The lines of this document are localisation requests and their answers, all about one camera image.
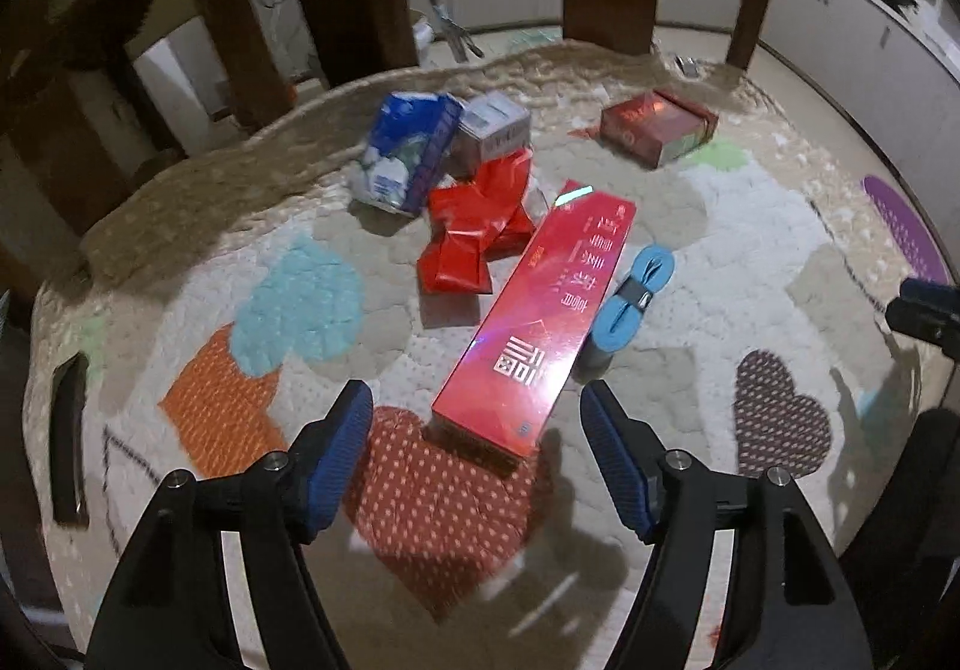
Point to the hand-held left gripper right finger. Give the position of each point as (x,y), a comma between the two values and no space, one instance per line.
(615,460)

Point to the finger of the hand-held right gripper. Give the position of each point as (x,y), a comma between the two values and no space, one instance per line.
(926,310)

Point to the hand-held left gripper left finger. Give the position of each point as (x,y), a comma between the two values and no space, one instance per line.
(341,460)

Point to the purple perforated plastic basket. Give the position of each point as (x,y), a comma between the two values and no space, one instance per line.
(904,227)

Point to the long red box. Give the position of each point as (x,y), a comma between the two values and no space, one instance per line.
(540,325)

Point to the square red box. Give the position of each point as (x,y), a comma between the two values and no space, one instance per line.
(652,123)

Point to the quilted patchwork blanket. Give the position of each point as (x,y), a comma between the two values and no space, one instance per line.
(750,310)

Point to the crumpled red wrapper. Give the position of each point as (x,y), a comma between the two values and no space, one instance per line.
(457,242)

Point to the black phone in clear case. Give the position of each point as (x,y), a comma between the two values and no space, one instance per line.
(69,445)

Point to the blue white tissue pack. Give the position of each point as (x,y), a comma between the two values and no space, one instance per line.
(409,145)

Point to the grey kitchen cabinets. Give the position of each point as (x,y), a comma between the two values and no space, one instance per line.
(825,3)

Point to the small grey metal object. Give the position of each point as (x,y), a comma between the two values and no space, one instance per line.
(686,67)

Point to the small grey box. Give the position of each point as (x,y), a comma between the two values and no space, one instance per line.
(491,130)

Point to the metal tool with blue grip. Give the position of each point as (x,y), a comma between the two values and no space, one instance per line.
(450,29)

